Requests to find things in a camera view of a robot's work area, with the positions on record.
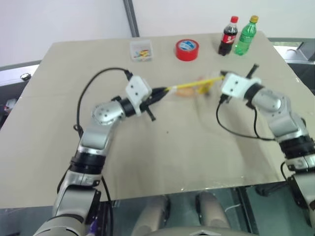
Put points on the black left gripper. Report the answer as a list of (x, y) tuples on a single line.
[(150, 99)]

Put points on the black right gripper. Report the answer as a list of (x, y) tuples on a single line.
[(253, 71)]

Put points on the toy burger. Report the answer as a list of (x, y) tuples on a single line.
[(184, 92)]

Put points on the clear yellow-zip plastic bag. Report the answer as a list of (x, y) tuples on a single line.
[(192, 84)]

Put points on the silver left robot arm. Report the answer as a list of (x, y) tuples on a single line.
[(93, 140)]

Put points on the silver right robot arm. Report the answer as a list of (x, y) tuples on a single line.
[(285, 123)]

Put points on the cola bottle red cap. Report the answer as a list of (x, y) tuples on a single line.
[(227, 39)]

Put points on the green bottle yellow cap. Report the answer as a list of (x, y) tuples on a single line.
[(246, 37)]

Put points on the red tape roll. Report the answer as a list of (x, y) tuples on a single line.
[(187, 50)]

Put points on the colourful small pieces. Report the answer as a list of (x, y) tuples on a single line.
[(142, 54)]

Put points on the clear plastic box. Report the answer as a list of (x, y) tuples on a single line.
[(141, 45)]

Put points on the dark background furniture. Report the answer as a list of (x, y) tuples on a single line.
[(295, 56)]

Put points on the grey ribbed pole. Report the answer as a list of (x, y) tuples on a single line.
[(131, 17)]

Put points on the grey curved panel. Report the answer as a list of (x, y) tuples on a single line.
[(197, 232)]

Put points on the dark side shelf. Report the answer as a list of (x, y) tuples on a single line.
[(12, 86)]

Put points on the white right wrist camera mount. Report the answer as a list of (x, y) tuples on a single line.
[(235, 86)]

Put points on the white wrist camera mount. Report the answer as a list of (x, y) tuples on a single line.
[(136, 89), (235, 86)]

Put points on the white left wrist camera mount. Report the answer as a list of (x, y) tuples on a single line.
[(136, 89)]

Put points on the black table frame bar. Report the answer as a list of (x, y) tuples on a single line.
[(247, 211)]

